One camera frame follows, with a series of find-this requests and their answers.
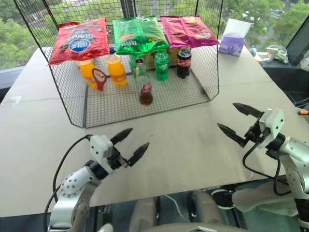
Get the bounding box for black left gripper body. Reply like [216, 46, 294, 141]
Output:
[107, 146, 131, 171]

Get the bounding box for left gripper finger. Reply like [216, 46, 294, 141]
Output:
[110, 128, 134, 147]
[127, 142, 150, 167]

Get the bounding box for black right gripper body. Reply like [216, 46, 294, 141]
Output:
[243, 116, 267, 146]

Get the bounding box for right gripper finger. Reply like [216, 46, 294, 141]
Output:
[216, 122, 247, 147]
[232, 102, 265, 119]

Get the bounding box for clear glass bottle brown drink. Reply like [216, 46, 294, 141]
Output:
[134, 58, 154, 106]

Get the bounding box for red bottle opener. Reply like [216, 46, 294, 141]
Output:
[92, 68, 107, 91]

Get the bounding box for orange soda plastic bottle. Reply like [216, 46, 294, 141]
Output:
[105, 55, 128, 87]
[77, 59, 98, 89]

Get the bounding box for dark cola plastic bottle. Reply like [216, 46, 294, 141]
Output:
[177, 47, 193, 80]

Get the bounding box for grey rounded leg shape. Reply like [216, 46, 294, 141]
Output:
[129, 198, 157, 232]
[190, 190, 223, 224]

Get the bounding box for white green plush toy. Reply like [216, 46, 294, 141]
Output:
[264, 45, 289, 64]

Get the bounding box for purple tissue box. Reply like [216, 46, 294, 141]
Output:
[218, 18, 252, 57]

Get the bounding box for black shoe white sole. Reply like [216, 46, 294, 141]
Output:
[211, 189, 236, 210]

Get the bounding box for magenta chip bag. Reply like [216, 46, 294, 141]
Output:
[160, 14, 220, 49]

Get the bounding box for green chip bag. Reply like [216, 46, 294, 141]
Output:
[112, 15, 170, 56]

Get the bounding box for red chip bag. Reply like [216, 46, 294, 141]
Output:
[47, 17, 111, 66]

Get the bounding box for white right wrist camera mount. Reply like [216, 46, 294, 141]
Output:
[258, 108, 285, 148]

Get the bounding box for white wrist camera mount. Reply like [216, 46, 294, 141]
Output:
[89, 134, 114, 174]
[258, 108, 285, 148]

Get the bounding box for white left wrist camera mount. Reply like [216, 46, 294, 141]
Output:
[89, 134, 114, 174]

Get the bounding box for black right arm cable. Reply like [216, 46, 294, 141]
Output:
[242, 128, 294, 197]

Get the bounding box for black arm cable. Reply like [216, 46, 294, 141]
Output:
[242, 128, 294, 197]
[44, 134, 93, 215]

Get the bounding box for thin floor cables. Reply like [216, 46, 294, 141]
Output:
[286, 90, 309, 107]

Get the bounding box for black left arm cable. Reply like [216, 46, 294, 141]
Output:
[44, 134, 93, 215]

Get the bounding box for black wire mesh rack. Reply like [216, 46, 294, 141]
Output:
[13, 0, 224, 129]

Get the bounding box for thin white cable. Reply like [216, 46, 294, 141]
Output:
[164, 194, 191, 223]

